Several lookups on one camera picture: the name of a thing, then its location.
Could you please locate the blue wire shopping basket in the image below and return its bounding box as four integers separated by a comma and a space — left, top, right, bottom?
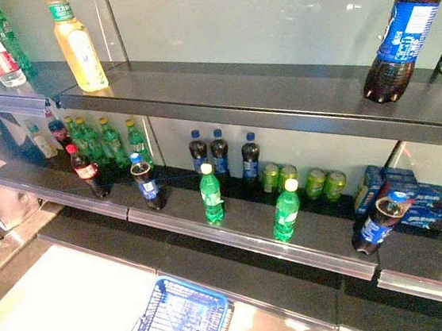
109, 267, 238, 331

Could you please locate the dark lower shelf board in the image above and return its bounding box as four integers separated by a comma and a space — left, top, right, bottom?
35, 171, 442, 331

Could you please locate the dark shelf board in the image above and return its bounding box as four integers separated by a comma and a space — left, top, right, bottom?
0, 14, 442, 204
35, 171, 442, 331
0, 111, 442, 331

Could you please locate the dark middle shelf board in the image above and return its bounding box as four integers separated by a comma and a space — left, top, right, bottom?
0, 111, 442, 331

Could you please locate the green Sprite bottle pale cap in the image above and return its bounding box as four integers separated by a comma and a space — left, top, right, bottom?
267, 177, 306, 244
196, 160, 228, 228

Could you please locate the small Pepsi bottle blue cap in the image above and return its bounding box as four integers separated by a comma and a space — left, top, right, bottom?
128, 149, 170, 214
207, 127, 233, 176
186, 128, 212, 176
237, 130, 265, 190
346, 187, 420, 257

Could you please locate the green soda can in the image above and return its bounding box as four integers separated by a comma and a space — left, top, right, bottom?
303, 167, 329, 201
277, 163, 301, 191
259, 160, 283, 194
321, 169, 350, 204

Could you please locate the Coca-Cola bottle red cap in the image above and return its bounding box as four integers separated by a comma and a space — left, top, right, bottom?
64, 140, 113, 202
44, 106, 74, 152

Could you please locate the green soda bottle yellow cap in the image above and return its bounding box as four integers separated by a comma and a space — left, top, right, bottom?
124, 116, 155, 169
63, 114, 84, 152
74, 114, 106, 169
97, 114, 129, 171

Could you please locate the small white tea bottle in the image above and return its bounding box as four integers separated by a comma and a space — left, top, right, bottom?
25, 121, 60, 162

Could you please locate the blue Oreo cookie box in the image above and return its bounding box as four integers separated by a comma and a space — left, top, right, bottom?
379, 161, 442, 219
350, 163, 389, 216
397, 203, 442, 244

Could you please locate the dark upper shelf board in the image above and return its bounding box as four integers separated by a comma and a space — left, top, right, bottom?
0, 14, 442, 204

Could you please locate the yellow tea bottle green label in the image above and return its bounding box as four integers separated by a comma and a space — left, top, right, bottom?
41, 0, 111, 98

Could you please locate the green plastic bottle tall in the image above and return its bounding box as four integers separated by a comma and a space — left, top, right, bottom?
0, 0, 33, 75

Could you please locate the large Pepsi cola bottle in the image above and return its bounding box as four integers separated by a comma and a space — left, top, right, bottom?
352, 0, 442, 106

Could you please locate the metal shelf upright post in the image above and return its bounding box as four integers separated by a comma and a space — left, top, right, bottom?
100, 0, 131, 67

